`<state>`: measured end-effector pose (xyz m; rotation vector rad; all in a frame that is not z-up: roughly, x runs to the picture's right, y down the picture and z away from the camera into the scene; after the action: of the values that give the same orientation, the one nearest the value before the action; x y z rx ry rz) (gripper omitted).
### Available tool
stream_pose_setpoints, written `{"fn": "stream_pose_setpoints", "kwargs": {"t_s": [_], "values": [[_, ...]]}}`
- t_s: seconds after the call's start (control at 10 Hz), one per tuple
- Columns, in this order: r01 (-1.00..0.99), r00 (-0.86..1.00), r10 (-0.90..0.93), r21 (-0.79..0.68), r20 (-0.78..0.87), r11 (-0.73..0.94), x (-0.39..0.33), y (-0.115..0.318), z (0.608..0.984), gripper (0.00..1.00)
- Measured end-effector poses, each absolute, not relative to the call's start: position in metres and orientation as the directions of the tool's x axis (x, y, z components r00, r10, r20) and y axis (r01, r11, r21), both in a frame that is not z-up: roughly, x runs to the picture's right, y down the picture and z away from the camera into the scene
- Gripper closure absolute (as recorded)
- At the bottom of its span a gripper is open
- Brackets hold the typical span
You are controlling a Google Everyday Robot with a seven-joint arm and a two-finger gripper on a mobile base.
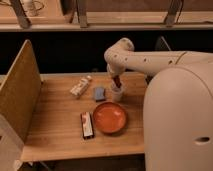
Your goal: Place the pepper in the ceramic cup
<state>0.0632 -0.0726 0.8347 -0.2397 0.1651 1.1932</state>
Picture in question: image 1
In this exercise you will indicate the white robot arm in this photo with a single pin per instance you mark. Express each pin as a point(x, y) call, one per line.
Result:
point(177, 107)

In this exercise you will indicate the white ceramic cup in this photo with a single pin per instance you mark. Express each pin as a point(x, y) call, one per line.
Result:
point(117, 93)

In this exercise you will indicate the blue sponge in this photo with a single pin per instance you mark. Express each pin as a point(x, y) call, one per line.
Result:
point(99, 94)

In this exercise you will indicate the white plastic bottle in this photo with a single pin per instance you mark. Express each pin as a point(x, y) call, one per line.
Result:
point(78, 89)

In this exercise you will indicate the orange plastic bowl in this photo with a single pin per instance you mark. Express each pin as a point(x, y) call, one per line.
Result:
point(109, 117)

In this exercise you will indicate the black candy bar box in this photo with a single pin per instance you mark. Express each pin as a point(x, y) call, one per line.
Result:
point(87, 127)

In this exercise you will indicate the right dark divider panel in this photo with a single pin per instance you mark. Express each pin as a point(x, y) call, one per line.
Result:
point(160, 45)

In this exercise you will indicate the left wooden divider panel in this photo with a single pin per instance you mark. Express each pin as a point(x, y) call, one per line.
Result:
point(19, 92)

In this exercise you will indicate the wooden back shelf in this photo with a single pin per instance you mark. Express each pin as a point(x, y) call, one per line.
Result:
point(104, 15)

